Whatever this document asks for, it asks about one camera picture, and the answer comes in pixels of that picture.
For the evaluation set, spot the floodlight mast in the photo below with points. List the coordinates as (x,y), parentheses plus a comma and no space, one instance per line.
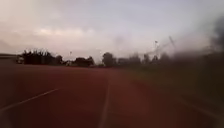
(155,44)

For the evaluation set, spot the row of trees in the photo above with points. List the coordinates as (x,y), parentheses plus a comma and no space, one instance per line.
(40,57)

